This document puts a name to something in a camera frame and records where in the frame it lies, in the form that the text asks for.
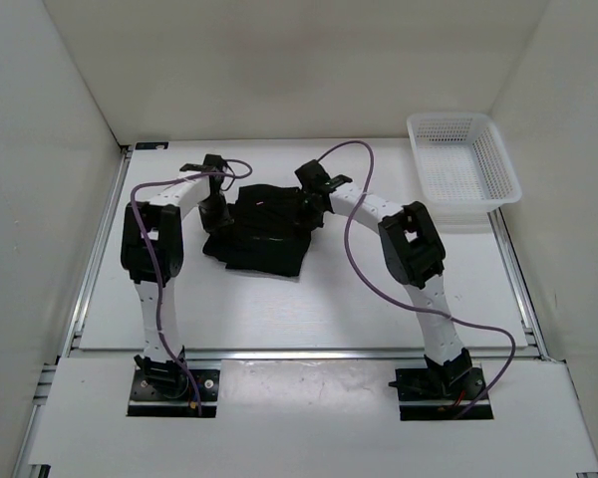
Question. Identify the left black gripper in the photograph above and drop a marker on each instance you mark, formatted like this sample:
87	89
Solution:
221	224

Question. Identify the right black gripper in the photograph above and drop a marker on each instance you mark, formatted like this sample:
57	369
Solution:
310	223

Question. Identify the black shorts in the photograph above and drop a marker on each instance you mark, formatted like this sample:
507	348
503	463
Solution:
265	236

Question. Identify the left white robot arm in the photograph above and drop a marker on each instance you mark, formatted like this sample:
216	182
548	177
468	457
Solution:
152	253

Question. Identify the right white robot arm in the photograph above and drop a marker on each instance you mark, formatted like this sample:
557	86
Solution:
413	253

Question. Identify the white plastic basket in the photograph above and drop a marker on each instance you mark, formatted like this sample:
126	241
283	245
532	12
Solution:
463	166

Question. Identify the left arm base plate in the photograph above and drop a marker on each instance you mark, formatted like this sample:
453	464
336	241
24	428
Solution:
147	401

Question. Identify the aluminium frame rail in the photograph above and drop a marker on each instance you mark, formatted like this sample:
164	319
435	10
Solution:
530	352

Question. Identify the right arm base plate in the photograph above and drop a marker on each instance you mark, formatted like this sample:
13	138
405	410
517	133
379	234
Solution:
421	400

